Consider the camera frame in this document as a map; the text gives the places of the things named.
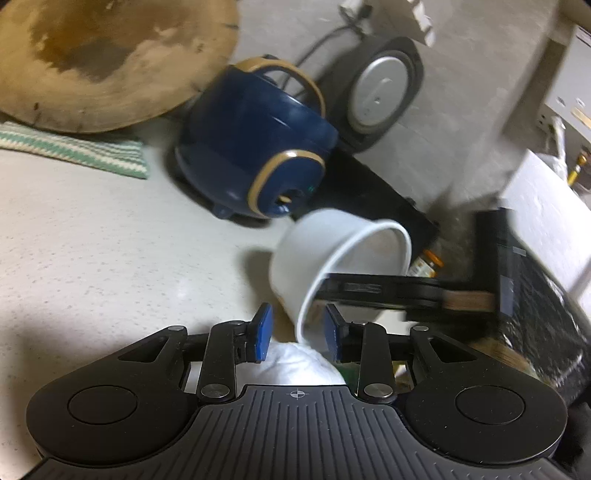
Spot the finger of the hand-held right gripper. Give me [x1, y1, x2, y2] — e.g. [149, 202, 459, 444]
[318, 272, 446, 320]

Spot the round wooden cutting board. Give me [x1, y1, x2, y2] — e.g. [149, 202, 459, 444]
[0, 0, 241, 134]

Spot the white paper cup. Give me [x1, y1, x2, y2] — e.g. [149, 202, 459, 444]
[269, 209, 413, 344]

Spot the small clear plastic bag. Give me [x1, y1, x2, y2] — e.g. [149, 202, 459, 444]
[549, 115, 570, 177]

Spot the blue rice cooker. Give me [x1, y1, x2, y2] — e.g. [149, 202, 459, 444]
[174, 55, 340, 220]

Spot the crumpled white tissue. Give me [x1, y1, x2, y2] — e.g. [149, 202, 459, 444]
[265, 342, 347, 386]

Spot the white wall power outlet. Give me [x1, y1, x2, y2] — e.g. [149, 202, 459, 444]
[339, 0, 375, 21]

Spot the black foil bag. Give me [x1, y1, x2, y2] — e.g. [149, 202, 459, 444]
[475, 222, 591, 407]

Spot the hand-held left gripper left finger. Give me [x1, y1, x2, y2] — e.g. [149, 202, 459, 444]
[117, 302, 274, 403]

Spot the brass gas pipe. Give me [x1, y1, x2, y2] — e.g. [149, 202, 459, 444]
[570, 150, 591, 186]

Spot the green striped cloth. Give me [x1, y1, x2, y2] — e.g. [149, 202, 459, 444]
[0, 121, 149, 181]

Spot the white wall water heater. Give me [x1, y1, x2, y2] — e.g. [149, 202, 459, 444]
[538, 23, 591, 195]

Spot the black rice cooker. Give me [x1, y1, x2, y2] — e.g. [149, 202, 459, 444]
[316, 36, 439, 278]

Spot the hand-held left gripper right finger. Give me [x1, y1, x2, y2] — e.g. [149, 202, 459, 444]
[323, 302, 478, 404]

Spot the black power cable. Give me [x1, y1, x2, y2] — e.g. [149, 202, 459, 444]
[295, 23, 365, 68]

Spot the white wall fixture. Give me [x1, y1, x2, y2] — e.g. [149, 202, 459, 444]
[410, 0, 437, 47]

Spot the white foam box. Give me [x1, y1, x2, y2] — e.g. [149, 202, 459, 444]
[501, 150, 591, 296]

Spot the glass jar with orange lid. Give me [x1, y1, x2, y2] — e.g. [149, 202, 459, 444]
[409, 249, 444, 278]

